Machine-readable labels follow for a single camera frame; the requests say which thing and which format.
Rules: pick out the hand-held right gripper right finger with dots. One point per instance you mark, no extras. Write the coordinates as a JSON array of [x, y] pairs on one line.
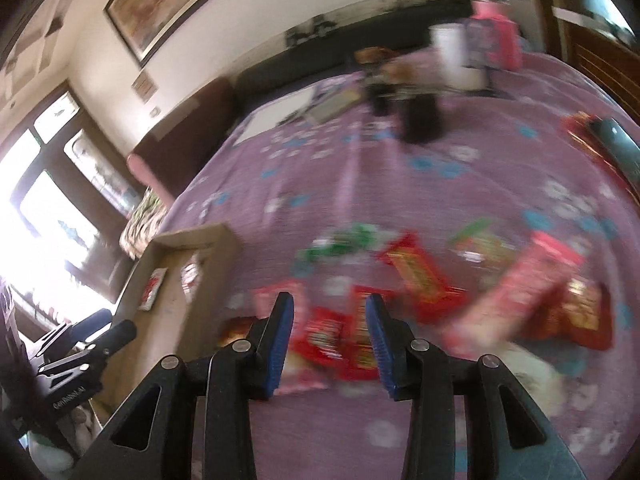
[[377, 340]]

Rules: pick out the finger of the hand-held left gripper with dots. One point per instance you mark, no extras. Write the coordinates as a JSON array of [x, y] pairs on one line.
[[117, 335], [92, 321]]

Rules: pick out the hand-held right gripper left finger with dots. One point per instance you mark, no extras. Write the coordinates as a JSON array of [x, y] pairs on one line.
[[280, 340]]

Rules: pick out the small red snack packet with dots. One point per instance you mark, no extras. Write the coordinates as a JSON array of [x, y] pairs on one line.
[[325, 335]]

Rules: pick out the pink snack packet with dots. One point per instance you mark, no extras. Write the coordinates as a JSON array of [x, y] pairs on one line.
[[302, 385]]

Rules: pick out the shallow cardboard box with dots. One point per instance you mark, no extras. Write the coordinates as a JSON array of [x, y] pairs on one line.
[[170, 320]]

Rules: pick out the white and red snack packet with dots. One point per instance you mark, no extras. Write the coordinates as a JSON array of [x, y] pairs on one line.
[[152, 289]]

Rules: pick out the long red gold-label snack packet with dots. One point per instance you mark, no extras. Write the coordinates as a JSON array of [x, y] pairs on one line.
[[420, 275]]

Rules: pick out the red snack packet white edges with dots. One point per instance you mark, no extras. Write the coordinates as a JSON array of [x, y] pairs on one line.
[[191, 280]]

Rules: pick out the green candy wrapper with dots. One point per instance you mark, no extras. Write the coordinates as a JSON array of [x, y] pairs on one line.
[[345, 242]]

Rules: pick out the clear green-edged snack packet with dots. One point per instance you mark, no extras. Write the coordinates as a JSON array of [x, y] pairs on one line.
[[480, 242]]

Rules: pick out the long pink-red snack packet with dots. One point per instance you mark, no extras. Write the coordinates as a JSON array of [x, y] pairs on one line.
[[520, 285]]

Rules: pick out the clear silver snack packet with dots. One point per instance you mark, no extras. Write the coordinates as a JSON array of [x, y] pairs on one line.
[[530, 372]]

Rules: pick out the dark red gold-print snack packet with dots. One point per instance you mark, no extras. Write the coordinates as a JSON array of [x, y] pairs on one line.
[[582, 315]]

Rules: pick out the person's left hand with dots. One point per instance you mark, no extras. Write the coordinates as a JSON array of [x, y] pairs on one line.
[[50, 452]]

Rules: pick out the black and white patterned cloth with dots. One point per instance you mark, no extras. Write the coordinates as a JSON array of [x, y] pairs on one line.
[[142, 225]]

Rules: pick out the dark framed window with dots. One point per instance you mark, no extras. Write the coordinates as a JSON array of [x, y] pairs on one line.
[[60, 195]]

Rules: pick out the purple floral cloth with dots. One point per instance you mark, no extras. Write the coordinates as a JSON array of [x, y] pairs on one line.
[[400, 185]]

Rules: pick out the white paper sheet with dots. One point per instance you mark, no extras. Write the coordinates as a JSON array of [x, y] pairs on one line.
[[272, 122]]

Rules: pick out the red packet under phone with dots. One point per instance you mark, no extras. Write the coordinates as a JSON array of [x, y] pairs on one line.
[[577, 125]]

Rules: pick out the white cup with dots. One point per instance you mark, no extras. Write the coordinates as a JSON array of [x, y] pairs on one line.
[[457, 55]]

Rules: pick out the black smartphone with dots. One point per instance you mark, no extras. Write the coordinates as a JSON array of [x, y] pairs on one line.
[[617, 147]]

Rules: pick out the framed painting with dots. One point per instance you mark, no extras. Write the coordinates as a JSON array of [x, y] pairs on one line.
[[165, 0]]

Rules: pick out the pink bottle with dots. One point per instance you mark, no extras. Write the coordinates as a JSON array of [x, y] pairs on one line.
[[492, 30]]

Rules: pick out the small wall switch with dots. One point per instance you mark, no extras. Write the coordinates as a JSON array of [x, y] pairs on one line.
[[155, 110]]

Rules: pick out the brown wall plaque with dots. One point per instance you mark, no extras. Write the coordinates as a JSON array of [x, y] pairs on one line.
[[145, 85]]

